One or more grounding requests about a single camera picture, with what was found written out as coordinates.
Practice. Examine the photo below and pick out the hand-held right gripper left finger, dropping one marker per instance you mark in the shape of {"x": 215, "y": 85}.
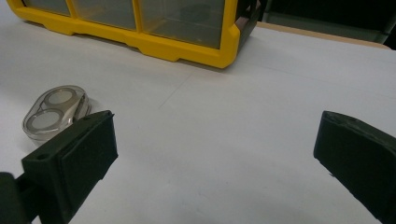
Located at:
{"x": 77, "y": 155}

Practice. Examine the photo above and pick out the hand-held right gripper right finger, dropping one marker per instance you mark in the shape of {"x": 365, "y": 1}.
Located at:
{"x": 358, "y": 155}

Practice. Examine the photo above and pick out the clear oval case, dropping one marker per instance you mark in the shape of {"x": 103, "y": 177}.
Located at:
{"x": 56, "y": 105}

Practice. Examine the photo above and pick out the yellow and black drawer organizer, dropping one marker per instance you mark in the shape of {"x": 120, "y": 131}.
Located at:
{"x": 186, "y": 54}

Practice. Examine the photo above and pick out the clear plastic drawer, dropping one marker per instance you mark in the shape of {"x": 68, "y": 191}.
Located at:
{"x": 186, "y": 28}

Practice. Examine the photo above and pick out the set of clear organizer drawers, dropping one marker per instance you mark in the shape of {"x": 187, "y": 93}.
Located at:
{"x": 102, "y": 12}

